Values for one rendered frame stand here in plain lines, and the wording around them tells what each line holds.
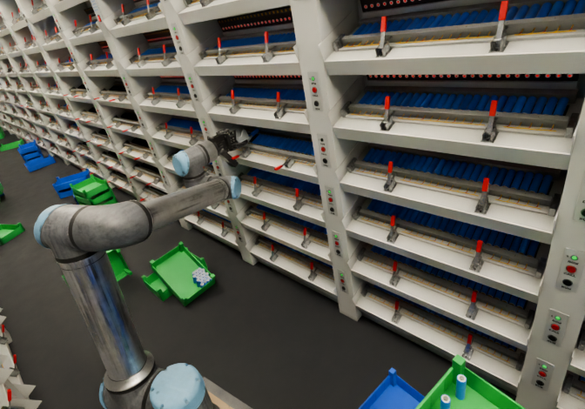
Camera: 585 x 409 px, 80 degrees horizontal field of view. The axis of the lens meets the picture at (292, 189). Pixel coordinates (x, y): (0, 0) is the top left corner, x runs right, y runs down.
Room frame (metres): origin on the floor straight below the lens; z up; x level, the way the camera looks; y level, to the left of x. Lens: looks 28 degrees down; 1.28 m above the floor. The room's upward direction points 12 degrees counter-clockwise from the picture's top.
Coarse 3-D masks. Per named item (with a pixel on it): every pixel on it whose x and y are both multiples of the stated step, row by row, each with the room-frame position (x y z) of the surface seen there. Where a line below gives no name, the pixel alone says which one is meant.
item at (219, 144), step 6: (216, 132) 1.44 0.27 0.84; (222, 132) 1.43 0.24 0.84; (228, 132) 1.41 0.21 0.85; (234, 132) 1.42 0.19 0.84; (210, 138) 1.39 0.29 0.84; (216, 138) 1.38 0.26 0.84; (222, 138) 1.40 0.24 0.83; (228, 138) 1.40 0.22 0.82; (234, 138) 1.43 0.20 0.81; (216, 144) 1.36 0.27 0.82; (222, 144) 1.40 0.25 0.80; (228, 144) 1.39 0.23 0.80; (234, 144) 1.41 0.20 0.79; (228, 150) 1.40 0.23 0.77
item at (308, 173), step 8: (232, 128) 1.64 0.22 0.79; (240, 128) 1.67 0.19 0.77; (232, 152) 1.52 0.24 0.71; (240, 152) 1.49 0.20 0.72; (240, 160) 1.46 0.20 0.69; (248, 160) 1.41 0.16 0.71; (256, 160) 1.38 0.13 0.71; (264, 160) 1.35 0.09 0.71; (272, 160) 1.33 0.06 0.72; (280, 160) 1.31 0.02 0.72; (256, 168) 1.40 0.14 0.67; (264, 168) 1.35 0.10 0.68; (272, 168) 1.30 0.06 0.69; (280, 168) 1.26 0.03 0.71; (288, 168) 1.24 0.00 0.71; (296, 168) 1.22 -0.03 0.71; (304, 168) 1.20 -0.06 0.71; (312, 168) 1.18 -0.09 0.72; (288, 176) 1.25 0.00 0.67; (296, 176) 1.21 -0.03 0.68; (304, 176) 1.17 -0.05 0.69; (312, 176) 1.14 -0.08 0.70
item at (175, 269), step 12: (168, 252) 1.61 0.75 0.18; (180, 252) 1.66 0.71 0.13; (156, 264) 1.56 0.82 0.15; (168, 264) 1.58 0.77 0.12; (180, 264) 1.59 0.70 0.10; (192, 264) 1.59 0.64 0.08; (168, 276) 1.51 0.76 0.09; (180, 276) 1.51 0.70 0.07; (180, 288) 1.44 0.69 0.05; (192, 288) 1.45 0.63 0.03; (204, 288) 1.42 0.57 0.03; (180, 300) 1.37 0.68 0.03
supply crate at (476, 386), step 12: (456, 360) 0.44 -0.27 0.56; (456, 372) 0.44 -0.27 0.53; (468, 372) 0.43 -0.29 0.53; (444, 384) 0.43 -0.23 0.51; (468, 384) 0.43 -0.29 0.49; (480, 384) 0.41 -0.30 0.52; (432, 396) 0.40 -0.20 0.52; (468, 396) 0.41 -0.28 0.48; (480, 396) 0.40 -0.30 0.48; (492, 396) 0.39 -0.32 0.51; (504, 396) 0.37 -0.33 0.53; (420, 408) 0.38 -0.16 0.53; (432, 408) 0.40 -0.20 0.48; (456, 408) 0.39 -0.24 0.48; (468, 408) 0.38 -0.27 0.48; (480, 408) 0.38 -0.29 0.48; (492, 408) 0.38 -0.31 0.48; (504, 408) 0.37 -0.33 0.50; (516, 408) 0.35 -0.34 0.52
